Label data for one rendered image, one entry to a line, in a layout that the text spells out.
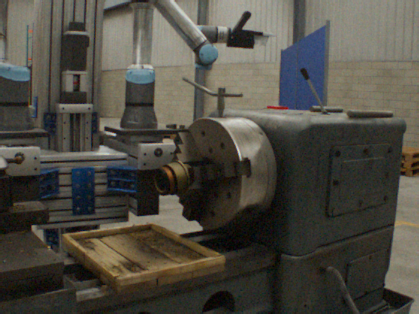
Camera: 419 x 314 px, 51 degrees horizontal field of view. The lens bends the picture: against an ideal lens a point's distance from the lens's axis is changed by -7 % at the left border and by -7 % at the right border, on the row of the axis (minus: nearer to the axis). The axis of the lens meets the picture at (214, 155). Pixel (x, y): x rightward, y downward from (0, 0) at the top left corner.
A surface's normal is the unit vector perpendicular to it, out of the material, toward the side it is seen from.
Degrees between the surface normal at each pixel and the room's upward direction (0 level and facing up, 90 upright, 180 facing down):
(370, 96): 90
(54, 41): 90
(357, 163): 90
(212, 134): 90
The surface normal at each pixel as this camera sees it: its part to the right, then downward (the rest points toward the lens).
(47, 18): 0.51, 0.13
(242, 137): 0.47, -0.59
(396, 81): -0.78, 0.05
